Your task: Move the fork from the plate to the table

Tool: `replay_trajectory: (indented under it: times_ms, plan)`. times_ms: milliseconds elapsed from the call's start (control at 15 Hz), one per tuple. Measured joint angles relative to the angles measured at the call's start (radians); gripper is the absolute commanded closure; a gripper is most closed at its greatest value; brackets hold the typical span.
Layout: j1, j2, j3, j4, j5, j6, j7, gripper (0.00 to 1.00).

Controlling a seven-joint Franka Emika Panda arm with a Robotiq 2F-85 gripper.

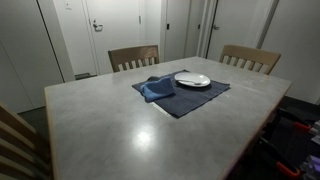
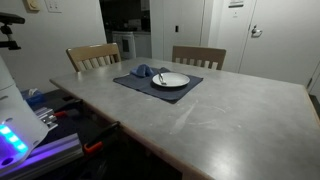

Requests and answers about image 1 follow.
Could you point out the silver metal fork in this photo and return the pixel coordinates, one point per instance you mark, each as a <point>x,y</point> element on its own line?
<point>190,82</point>

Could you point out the white round plate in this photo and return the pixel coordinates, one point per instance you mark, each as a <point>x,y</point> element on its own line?
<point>200,77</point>

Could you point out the light blue folded cloth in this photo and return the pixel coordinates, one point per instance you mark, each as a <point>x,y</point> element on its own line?
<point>156,89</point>

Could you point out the dark blue placemat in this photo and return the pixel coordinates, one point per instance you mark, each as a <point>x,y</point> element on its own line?
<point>193,98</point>

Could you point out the wooden slat-back chair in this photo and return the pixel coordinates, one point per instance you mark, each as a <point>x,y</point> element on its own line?
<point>16,133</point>
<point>133,53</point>
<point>250,53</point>

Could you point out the narrow white door panel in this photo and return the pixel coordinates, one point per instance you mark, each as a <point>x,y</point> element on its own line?
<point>178,40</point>

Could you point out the small black door latch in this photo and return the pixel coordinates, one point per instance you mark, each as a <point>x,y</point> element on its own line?
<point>168,26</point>

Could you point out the silver door knob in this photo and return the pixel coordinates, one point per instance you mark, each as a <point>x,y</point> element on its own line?
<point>216,27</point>

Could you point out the white door with knob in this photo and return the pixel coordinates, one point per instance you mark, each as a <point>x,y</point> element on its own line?
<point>233,26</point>

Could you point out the small white wall plate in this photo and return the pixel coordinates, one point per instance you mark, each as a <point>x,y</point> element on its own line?
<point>68,4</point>

